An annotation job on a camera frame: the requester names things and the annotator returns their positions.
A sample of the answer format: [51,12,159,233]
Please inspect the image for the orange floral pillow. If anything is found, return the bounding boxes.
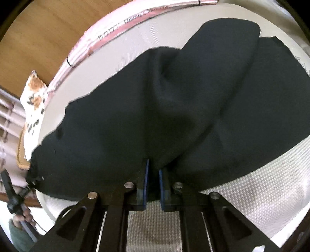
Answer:
[20,70,47,161]

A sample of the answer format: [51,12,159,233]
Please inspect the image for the person's left forearm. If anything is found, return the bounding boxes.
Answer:
[8,219,38,252]

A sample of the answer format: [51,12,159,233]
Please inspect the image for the pink striped blanket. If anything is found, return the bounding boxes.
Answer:
[47,0,218,97]

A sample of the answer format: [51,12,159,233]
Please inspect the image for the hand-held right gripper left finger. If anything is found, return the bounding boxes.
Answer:
[31,159,150,252]

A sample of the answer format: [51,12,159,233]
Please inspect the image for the black cable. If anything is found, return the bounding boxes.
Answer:
[31,218,47,233]

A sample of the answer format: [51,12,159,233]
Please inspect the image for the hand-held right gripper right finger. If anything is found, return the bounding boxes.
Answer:
[158,168,281,252]

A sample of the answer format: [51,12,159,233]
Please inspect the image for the black pants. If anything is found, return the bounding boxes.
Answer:
[25,18,310,203]

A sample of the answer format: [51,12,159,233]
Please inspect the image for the white textured mattress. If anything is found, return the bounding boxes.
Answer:
[36,2,310,252]

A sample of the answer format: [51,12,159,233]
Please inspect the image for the person's left hand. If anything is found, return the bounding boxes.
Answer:
[13,209,34,228]

